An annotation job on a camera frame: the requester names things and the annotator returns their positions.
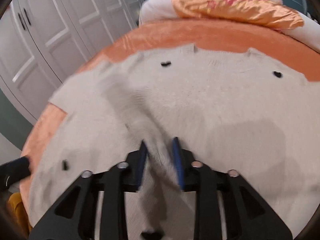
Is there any white sweater with black hearts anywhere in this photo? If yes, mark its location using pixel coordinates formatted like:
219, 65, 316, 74
29, 44, 319, 239

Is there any yellow garment of operator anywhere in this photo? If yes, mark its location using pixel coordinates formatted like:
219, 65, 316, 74
6, 192, 33, 238

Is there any white panelled wardrobe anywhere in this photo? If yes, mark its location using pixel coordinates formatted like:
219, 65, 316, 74
1, 0, 143, 124

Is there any orange plush bed cover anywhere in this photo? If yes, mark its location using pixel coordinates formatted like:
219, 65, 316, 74
18, 17, 320, 203

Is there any orange satin floral pillow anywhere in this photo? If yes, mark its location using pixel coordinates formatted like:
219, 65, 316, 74
171, 0, 304, 30

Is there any white pillow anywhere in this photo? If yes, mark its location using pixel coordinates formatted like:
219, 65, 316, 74
139, 0, 319, 51

